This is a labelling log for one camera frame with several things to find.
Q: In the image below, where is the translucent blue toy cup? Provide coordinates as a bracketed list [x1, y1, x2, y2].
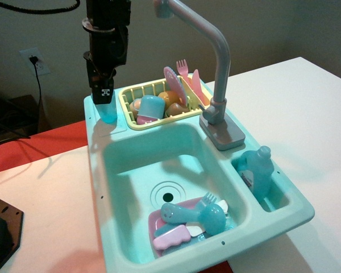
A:
[95, 97, 117, 124]

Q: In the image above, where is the orange toy food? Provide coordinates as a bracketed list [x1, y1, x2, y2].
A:
[158, 91, 190, 118]

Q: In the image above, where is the pink toy plate upright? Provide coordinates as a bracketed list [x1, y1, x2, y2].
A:
[163, 67, 188, 106]

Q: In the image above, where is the pink toy cup in rack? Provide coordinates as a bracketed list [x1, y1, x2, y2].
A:
[136, 115, 158, 125]

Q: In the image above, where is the black plug in outlet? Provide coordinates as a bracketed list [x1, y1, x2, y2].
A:
[29, 56, 39, 66]

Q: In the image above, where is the yellow dish rack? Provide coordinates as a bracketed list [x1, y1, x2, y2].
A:
[118, 74, 214, 131]

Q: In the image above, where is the blue toy spoon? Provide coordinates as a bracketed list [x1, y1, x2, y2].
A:
[160, 203, 200, 224]

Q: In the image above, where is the pink square toy plate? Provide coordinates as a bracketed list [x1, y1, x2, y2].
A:
[148, 197, 230, 259]

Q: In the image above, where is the grey toy faucet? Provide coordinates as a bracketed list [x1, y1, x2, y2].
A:
[153, 1, 246, 151]

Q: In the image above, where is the pink toy knife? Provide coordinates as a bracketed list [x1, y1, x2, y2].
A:
[192, 69, 205, 104]

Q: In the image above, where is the white wall outlet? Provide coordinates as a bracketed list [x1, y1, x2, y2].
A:
[19, 47, 51, 76]

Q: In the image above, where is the mint green toy sink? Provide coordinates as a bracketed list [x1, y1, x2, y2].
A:
[84, 79, 314, 272]

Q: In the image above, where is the black power cable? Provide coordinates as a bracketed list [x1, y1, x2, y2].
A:
[14, 59, 56, 160]

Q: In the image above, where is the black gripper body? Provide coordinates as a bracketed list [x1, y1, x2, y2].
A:
[84, 24, 128, 85]

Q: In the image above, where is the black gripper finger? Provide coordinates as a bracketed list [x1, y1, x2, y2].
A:
[91, 76, 114, 105]

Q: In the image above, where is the blue toy cup in rack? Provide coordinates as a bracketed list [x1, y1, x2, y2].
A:
[138, 95, 165, 119]

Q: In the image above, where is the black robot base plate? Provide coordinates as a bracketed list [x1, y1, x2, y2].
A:
[0, 199, 24, 269]

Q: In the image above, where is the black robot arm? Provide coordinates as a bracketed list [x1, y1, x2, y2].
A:
[82, 1, 131, 105]

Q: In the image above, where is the blue toy fork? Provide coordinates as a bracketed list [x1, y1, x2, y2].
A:
[194, 192, 226, 235]

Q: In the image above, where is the blue toy soap bottle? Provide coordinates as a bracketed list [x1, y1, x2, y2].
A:
[236, 146, 274, 202]

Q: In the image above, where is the black overhead cable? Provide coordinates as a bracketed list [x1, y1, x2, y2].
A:
[0, 0, 81, 15]

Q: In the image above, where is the pink toy fork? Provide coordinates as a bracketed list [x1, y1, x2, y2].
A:
[176, 59, 191, 86]

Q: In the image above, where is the pink toy scrub brush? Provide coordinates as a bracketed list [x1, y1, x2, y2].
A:
[153, 224, 191, 250]

